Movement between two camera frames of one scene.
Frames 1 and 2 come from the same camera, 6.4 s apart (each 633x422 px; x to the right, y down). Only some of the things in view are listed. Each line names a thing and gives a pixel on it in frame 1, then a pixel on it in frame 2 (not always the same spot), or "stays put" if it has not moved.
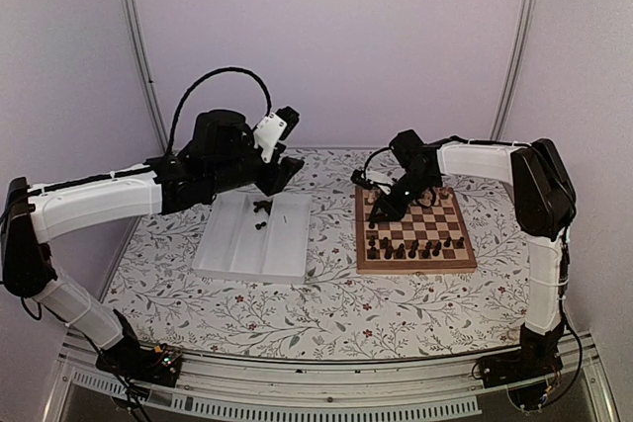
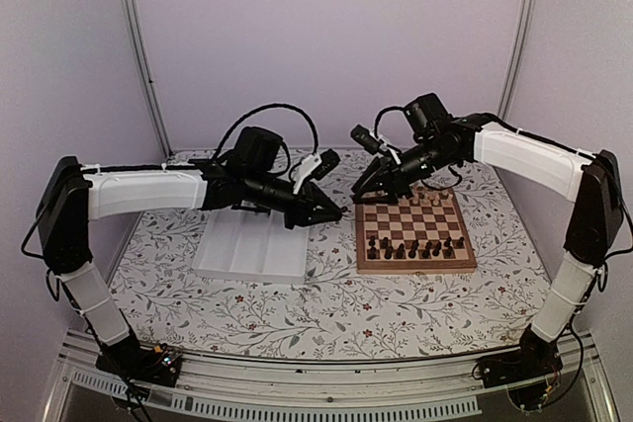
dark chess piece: x=400 y=253 stays put
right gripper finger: x=395 y=215 -> x=392 y=197
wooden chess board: x=430 y=239 stays put
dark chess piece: x=373 y=252 stays put
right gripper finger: x=377 y=213 -> x=372 y=176
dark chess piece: x=411 y=253 stays put
